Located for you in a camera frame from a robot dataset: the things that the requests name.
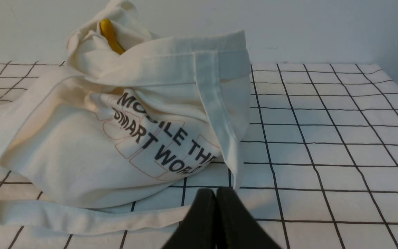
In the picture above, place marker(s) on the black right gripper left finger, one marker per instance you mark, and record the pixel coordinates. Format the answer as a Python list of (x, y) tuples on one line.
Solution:
[(196, 229)]

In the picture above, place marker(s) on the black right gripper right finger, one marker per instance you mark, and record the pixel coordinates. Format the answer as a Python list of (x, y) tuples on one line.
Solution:
[(235, 228)]

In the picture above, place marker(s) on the yellow banana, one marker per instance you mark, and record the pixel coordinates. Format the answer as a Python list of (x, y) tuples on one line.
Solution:
[(107, 30)]

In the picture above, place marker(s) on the cream canvas tote bag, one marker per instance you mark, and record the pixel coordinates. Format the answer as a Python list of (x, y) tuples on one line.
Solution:
[(106, 130)]

